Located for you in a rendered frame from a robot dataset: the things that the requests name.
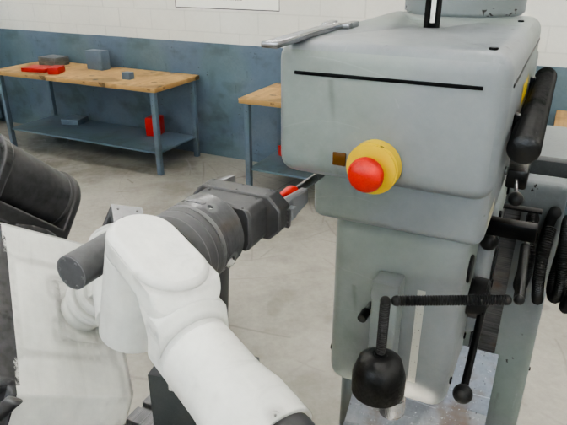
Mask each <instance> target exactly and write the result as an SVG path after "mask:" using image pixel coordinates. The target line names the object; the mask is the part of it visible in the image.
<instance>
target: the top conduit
mask: <svg viewBox="0 0 567 425"><path fill-rule="evenodd" d="M557 77H558V76H557V73H556V71H555V70H554V69H552V68H551V67H543V68H541V69H539V70H538V71H537V73H536V75H535V77H533V76H531V79H530V83H529V89H528V94H527V96H526V99H525V102H524V104H523V106H522V108H521V112H520V113H517V112H516V113H515V114H514V120H513V124H512V129H511V135H510V139H509V141H508V143H507V147H506V152H507V155H508V156H509V158H510V160H512V161H513V162H515V163H517V164H530V163H533V162H534V161H535V160H537V159H538V157H539V156H540V154H541V152H542V147H543V140H544V136H545V132H546V128H547V124H548V117H549V112H550V108H551V104H552V100H553V96H554V89H555V84H556V81H557Z"/></svg>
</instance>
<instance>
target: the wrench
mask: <svg viewBox="0 0 567 425"><path fill-rule="evenodd" d="M358 26H359V21H349V22H346V23H338V21H337V20H328V21H325V22H324V23H322V24H321V25H319V26H316V27H313V28H309V29H306V30H301V31H297V32H294V33H291V34H287V35H282V36H279V37H276V38H272V39H269V40H264V41H262V42H261V47H262V48H271V49H278V48H281V47H284V46H288V45H292V44H294V43H297V42H300V41H303V40H308V39H310V38H313V37H316V36H319V35H324V34H326V33H329V32H333V31H335V30H340V29H347V30H348V29H352V28H355V27H358Z"/></svg>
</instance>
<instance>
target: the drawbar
mask: <svg viewBox="0 0 567 425"><path fill-rule="evenodd" d="M431 5H432V0H426V4H425V12H424V28H439V27H440V15H441V7H442V0H437V1H436V10H435V22H434V23H430V14H431Z"/></svg>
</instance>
